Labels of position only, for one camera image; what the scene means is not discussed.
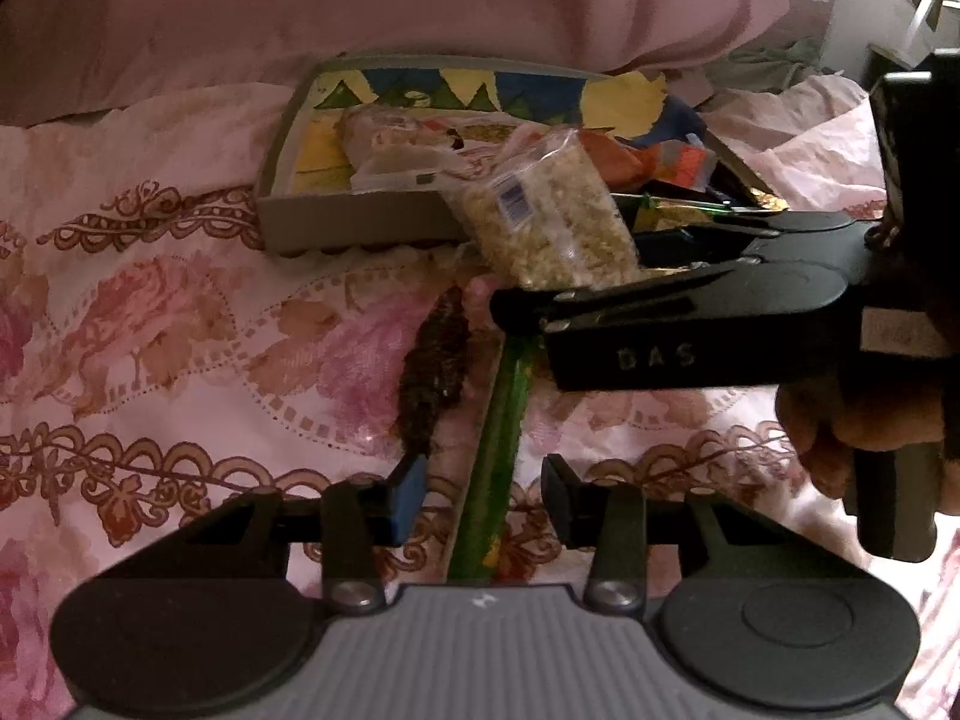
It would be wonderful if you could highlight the orange snack packet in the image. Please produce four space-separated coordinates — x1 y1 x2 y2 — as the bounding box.
577 131 715 190

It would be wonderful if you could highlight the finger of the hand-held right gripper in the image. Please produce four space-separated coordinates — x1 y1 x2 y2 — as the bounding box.
636 211 872 271
490 262 782 332

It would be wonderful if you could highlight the long green snack packet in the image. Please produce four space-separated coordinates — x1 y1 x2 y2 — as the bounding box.
450 330 538 583

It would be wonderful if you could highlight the dark brown snack piece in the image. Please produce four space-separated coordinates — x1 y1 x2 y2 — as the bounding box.
396 288 475 460

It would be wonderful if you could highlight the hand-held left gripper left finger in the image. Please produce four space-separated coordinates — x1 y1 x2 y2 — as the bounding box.
180 454 429 612

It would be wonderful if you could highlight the pink pillow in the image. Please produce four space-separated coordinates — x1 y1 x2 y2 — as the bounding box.
0 0 797 128

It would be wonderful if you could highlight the person's right hand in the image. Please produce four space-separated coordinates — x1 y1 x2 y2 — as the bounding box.
775 381 960 501

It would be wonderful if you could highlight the cardboard box with painted lining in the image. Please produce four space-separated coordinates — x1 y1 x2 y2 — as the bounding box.
253 52 788 254

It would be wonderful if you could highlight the clear bag of oats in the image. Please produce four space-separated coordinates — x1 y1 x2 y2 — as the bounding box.
441 129 646 293

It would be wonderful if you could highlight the pink floral bedsheet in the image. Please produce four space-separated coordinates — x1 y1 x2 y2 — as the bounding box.
0 75 960 720

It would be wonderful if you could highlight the grey green cloth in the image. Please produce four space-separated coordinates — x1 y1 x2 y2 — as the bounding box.
718 36 837 92

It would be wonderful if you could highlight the white red green snack packet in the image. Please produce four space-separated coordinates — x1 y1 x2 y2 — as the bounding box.
341 105 526 193

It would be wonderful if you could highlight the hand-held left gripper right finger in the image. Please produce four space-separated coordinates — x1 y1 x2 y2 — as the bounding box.
540 454 782 612

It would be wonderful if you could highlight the green yellow snack packet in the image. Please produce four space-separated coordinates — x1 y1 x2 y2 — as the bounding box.
628 191 788 242

